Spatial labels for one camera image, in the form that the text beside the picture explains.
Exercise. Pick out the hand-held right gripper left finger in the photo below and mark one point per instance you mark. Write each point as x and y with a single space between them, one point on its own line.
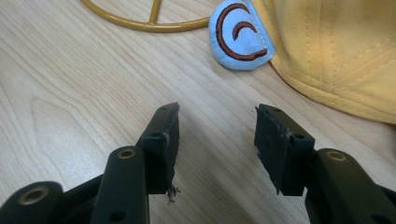
162 149

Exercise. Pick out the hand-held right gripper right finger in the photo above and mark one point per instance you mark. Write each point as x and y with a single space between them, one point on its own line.
280 149

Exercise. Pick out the yellow cap with blue ear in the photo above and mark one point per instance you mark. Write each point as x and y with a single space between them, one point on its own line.
327 53

